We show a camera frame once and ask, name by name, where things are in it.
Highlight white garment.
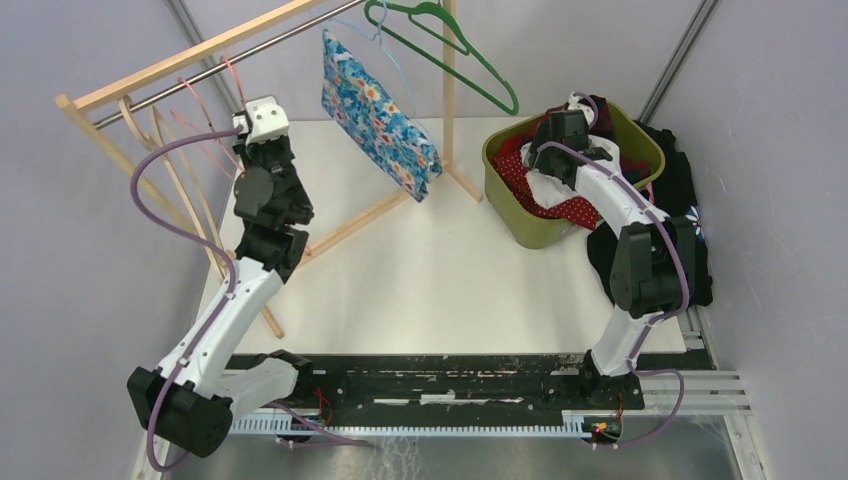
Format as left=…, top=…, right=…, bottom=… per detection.
left=525, top=135, right=621, bottom=209

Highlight red polka dot garment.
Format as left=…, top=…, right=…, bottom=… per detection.
left=489, top=147, right=600, bottom=230

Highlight green hanger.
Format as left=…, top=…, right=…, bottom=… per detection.
left=363, top=1, right=520, bottom=116

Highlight wooden hanger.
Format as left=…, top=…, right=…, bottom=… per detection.
left=117, top=95, right=222, bottom=248

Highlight pink hanger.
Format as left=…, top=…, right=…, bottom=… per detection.
left=170, top=77, right=242, bottom=181
left=220, top=56, right=247, bottom=107

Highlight red plaid shirt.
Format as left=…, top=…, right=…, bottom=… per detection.
left=483, top=95, right=665, bottom=196

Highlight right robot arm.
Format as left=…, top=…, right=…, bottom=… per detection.
left=529, top=110, right=696, bottom=408

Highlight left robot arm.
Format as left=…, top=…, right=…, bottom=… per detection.
left=127, top=127, right=315, bottom=471

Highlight green plastic basket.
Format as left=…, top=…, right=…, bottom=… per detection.
left=480, top=97, right=666, bottom=250

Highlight blue floral garment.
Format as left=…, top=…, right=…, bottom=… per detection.
left=321, top=30, right=442, bottom=202

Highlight black garment with flower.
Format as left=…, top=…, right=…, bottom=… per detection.
left=585, top=119, right=714, bottom=309

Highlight wooden clothes rack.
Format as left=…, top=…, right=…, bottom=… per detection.
left=54, top=0, right=486, bottom=340

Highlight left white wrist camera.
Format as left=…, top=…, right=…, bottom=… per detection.
left=232, top=95, right=290, bottom=145

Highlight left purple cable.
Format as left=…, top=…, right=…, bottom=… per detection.
left=129, top=128, right=246, bottom=473

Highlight blue wire hanger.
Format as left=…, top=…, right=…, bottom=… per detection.
left=321, top=0, right=430, bottom=134

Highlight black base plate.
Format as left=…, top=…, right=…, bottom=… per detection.
left=218, top=352, right=645, bottom=429

